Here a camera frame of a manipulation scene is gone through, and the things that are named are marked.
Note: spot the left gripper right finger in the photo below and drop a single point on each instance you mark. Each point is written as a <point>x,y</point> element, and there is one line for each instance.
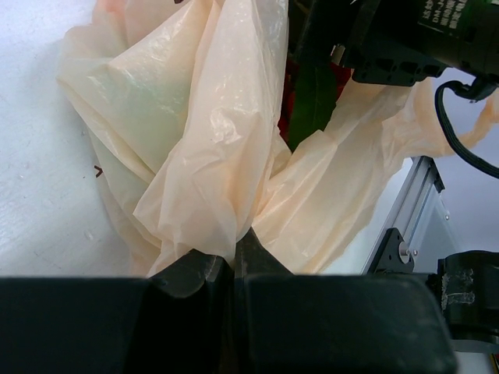
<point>287,323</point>

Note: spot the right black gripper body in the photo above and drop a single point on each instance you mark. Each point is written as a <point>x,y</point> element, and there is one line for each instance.
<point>369,37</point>

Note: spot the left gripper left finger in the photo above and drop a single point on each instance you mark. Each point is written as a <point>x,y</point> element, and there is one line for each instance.
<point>167,323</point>

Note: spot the red fake fruit bunch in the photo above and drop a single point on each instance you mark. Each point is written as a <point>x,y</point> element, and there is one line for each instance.
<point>309,98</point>

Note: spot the translucent orange plastic bag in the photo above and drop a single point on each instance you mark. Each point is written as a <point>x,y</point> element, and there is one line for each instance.
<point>181,104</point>

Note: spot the aluminium front rail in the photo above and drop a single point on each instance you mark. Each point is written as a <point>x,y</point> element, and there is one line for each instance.
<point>417,232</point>

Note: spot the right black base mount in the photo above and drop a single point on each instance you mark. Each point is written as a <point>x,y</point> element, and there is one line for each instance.
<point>465,286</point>

